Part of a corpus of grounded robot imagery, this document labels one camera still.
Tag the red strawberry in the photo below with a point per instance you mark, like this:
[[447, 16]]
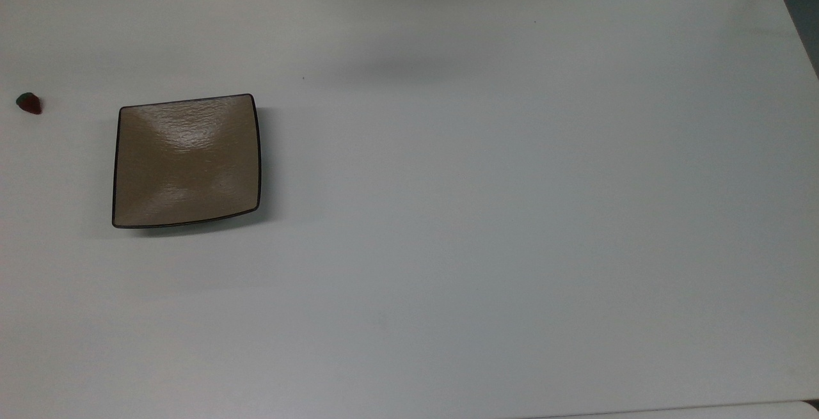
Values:
[[29, 104]]

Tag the brown square ceramic plate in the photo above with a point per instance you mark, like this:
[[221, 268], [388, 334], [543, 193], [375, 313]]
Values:
[[187, 163]]

